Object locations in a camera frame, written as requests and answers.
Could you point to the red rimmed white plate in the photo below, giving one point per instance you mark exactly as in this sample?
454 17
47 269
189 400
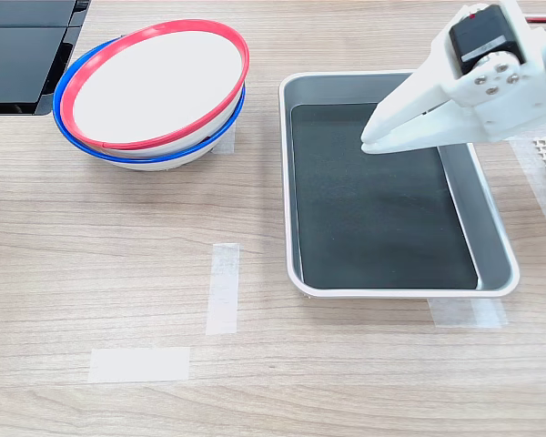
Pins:
154 86

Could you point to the translucent tape by perforated plate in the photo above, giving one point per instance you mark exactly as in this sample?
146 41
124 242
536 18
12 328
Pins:
534 182

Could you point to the steel tray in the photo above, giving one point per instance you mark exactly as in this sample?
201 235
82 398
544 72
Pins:
491 236

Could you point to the black tray mat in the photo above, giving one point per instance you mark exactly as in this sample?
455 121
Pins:
373 218

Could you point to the short translucent tape strip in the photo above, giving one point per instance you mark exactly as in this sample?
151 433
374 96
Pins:
225 141

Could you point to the translucent tape strip under tray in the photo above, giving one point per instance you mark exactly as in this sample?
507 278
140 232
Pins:
468 314

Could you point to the blue rimmed white plate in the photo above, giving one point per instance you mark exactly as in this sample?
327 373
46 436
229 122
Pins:
164 164

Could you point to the long translucent tape strip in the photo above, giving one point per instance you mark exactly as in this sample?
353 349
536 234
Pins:
223 291

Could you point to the wide white tape strip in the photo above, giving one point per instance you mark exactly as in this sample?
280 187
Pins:
138 365

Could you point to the black glossy panel device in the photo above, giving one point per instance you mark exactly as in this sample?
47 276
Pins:
18 64

